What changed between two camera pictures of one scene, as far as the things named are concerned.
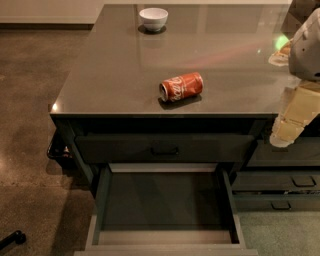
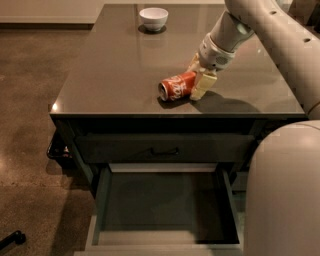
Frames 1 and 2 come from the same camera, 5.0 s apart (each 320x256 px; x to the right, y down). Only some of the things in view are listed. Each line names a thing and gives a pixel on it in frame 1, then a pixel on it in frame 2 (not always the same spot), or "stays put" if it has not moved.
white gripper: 306,53 to 213,56
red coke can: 183,86 stays put
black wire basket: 61,148 stays put
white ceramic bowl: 154,18 stays put
